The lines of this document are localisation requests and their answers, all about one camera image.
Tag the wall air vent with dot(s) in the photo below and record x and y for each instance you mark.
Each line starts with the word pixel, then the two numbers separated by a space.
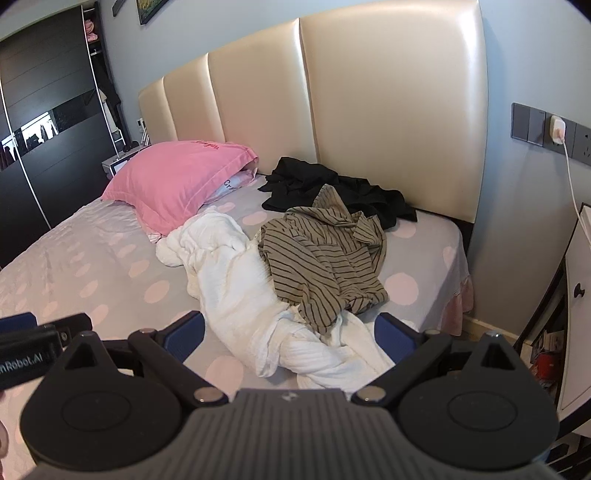
pixel 119 7

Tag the white crumpled garment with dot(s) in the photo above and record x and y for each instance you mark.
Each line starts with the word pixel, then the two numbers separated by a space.
pixel 231 286

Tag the framed wall painting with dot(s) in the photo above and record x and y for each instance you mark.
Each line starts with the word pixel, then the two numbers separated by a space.
pixel 154 9

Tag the black crumpled garment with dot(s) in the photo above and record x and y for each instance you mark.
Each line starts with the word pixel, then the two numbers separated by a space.
pixel 300 180

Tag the white printed pillow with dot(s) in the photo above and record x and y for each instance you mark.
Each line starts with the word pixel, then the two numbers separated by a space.
pixel 233 184

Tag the white plug charger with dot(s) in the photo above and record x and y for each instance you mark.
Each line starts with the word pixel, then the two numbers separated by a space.
pixel 557 129

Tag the red container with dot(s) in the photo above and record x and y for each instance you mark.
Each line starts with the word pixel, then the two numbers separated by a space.
pixel 548 365

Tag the white cabinet with black knob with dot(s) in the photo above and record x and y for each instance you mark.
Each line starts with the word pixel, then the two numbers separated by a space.
pixel 579 332

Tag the black sliding wardrobe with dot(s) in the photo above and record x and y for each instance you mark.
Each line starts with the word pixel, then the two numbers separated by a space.
pixel 46 92

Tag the grey wall socket panel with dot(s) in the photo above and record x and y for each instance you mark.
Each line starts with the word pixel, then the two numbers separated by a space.
pixel 526 122

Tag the pink folded clothes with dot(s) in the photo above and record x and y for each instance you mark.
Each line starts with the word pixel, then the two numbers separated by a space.
pixel 91 23

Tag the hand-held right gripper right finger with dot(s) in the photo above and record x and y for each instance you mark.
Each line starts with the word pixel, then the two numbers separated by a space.
pixel 392 337

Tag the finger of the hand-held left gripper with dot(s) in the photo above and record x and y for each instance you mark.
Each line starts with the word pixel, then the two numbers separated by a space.
pixel 18 321
pixel 69 325

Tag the brown striped shirt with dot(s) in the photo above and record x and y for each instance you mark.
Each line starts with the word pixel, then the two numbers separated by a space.
pixel 314 258

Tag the pink pillow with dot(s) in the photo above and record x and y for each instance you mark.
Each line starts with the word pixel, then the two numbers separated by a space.
pixel 171 184

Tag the cream padded headboard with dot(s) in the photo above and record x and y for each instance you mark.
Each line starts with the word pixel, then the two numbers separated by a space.
pixel 392 115

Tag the white bedside table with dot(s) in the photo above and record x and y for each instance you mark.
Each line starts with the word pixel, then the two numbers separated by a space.
pixel 115 166

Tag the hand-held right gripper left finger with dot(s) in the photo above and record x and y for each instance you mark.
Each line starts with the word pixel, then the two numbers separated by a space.
pixel 187 334

